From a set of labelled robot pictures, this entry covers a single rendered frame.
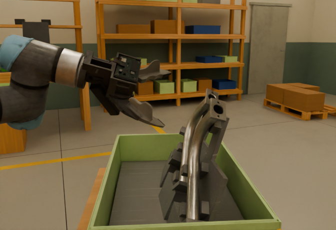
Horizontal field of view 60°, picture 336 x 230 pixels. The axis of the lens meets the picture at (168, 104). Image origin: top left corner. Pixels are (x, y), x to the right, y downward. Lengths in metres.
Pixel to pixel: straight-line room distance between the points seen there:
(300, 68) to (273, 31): 1.39
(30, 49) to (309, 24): 8.16
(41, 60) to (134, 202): 0.54
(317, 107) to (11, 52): 5.22
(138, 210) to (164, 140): 0.39
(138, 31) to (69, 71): 5.00
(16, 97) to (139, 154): 0.70
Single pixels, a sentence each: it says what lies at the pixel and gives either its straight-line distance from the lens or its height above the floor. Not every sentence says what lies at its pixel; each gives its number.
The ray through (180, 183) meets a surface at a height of 0.96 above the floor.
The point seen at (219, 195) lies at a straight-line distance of 0.69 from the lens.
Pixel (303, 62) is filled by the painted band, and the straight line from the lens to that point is 8.51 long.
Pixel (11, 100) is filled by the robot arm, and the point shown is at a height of 1.23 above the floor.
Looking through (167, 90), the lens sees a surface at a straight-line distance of 5.84.
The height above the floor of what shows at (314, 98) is 0.37.
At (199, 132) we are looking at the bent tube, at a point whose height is 1.11.
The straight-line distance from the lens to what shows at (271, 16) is 7.65.
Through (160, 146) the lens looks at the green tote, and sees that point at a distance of 1.23.
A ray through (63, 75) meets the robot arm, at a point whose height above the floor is 1.28.
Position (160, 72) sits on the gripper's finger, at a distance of 0.70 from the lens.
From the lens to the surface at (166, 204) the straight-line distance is 0.90.
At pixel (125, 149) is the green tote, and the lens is 1.23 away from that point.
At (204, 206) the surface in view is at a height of 0.97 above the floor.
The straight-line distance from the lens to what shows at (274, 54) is 7.75.
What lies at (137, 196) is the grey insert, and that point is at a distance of 0.99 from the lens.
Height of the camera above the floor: 1.35
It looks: 13 degrees down
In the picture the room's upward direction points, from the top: straight up
